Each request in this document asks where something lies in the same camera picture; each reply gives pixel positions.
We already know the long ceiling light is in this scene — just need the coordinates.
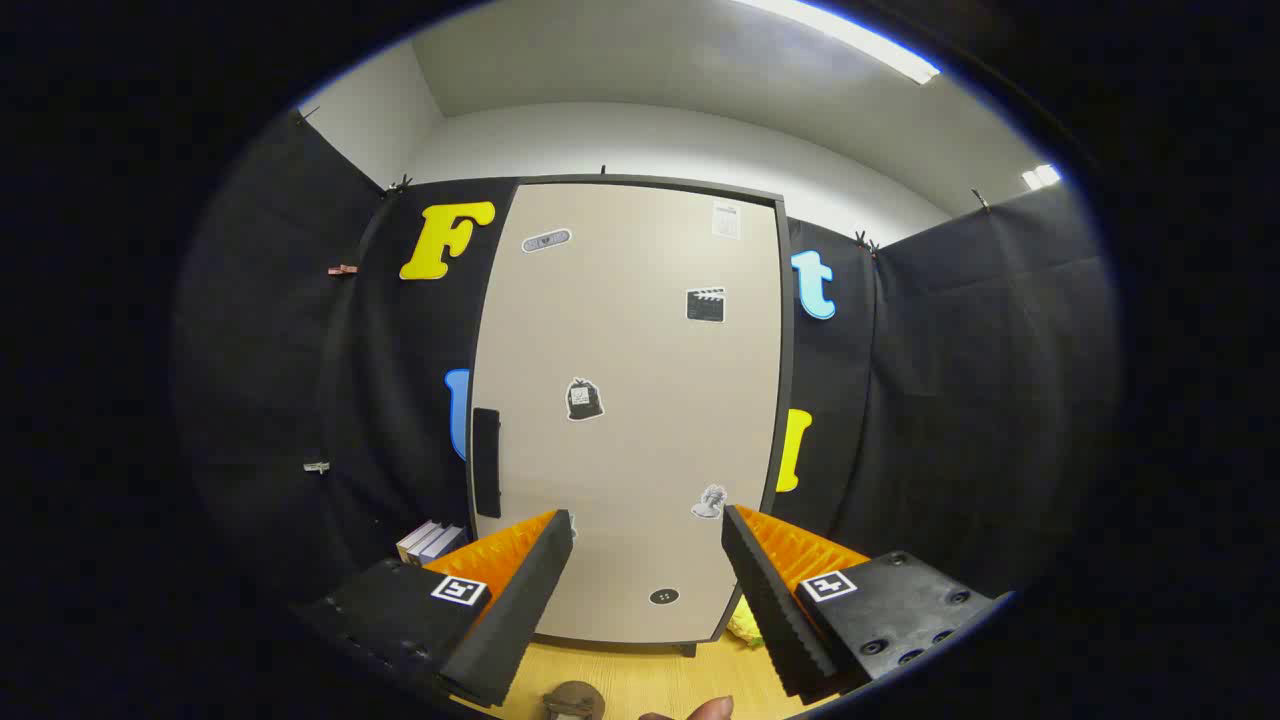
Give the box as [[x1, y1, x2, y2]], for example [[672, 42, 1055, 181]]
[[735, 0, 942, 86]]

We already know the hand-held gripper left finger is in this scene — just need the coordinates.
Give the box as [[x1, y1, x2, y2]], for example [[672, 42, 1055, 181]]
[[295, 508, 575, 709]]

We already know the black backdrop cloth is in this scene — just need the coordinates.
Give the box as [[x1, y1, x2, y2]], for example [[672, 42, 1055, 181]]
[[170, 105, 1121, 613]]

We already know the beige shoe cabinet door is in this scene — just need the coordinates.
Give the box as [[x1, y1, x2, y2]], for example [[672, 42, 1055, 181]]
[[468, 182, 783, 646]]

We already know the brown fuzzy shoe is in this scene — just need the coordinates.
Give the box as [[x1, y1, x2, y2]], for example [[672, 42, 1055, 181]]
[[544, 681, 607, 720]]

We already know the yellow plush toy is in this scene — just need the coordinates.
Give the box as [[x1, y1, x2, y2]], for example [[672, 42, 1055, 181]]
[[725, 598, 767, 648]]

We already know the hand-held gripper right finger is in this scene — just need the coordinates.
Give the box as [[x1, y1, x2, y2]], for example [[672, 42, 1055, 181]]
[[720, 504, 1004, 703]]

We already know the dark grey shoe cabinet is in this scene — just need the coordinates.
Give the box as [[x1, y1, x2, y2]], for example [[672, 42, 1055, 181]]
[[464, 174, 797, 658]]

